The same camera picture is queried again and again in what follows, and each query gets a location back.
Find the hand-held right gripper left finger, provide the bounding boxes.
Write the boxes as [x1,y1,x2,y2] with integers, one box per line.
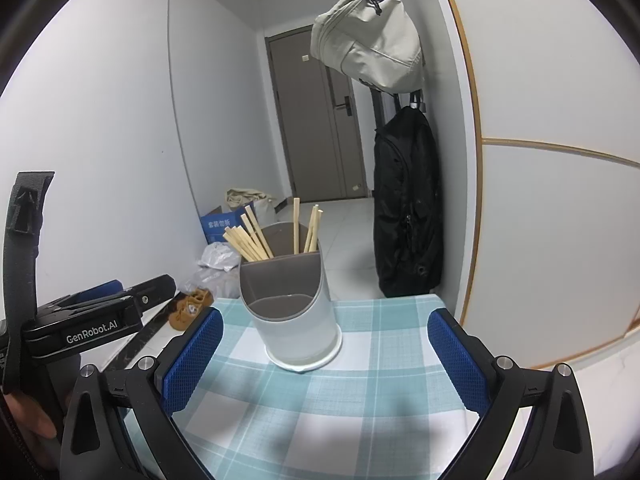
[59,306,225,480]

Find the beige backpack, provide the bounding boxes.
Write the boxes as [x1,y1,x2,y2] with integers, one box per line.
[310,0,426,93]

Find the teal checked tablecloth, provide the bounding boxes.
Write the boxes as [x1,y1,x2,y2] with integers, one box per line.
[122,294,493,480]

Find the person's left hand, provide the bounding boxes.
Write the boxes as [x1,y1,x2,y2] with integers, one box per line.
[2,391,60,443]

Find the clear plastic bag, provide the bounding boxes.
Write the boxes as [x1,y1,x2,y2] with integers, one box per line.
[190,267,241,301]

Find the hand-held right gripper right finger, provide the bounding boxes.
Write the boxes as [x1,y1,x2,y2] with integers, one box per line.
[427,308,595,480]

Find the bunch of wooden chopsticks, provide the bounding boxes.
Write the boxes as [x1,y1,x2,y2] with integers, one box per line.
[222,205,275,263]

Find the black gripper strap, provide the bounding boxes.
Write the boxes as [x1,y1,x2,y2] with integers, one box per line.
[2,171,56,396]

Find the grey white utensil holder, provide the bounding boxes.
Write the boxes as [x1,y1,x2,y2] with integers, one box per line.
[239,224,343,373]

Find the black backpack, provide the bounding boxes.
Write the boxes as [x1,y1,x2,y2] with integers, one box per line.
[372,105,445,298]

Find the grey door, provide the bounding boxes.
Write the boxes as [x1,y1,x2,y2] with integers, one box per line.
[265,27,368,203]

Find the blue cardboard box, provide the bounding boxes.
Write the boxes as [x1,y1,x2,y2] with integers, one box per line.
[200,205,256,248]

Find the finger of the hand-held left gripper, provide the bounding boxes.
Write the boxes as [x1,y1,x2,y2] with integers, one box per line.
[120,274,177,317]
[47,280,125,311]

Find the beige cloth bag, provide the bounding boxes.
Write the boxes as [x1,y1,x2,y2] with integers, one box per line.
[225,187,278,226]

